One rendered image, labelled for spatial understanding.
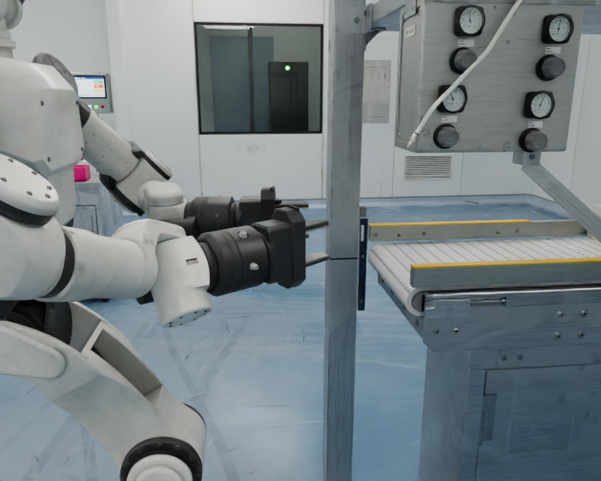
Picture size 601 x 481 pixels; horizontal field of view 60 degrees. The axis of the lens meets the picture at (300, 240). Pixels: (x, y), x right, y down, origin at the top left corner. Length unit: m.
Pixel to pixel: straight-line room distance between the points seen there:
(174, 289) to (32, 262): 0.22
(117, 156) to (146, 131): 4.89
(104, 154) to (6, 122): 0.40
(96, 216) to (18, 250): 2.87
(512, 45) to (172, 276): 0.53
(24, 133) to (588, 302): 0.88
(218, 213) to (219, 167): 5.11
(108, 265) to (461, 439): 0.72
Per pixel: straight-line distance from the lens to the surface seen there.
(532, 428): 1.10
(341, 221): 1.06
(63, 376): 0.95
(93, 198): 3.32
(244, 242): 0.70
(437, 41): 0.75
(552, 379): 1.06
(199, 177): 6.06
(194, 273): 0.67
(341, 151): 1.04
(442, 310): 0.85
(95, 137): 1.16
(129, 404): 0.98
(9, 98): 0.81
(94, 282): 0.54
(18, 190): 0.47
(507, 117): 0.79
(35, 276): 0.49
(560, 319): 0.95
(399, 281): 0.89
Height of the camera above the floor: 1.23
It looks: 15 degrees down
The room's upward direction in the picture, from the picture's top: straight up
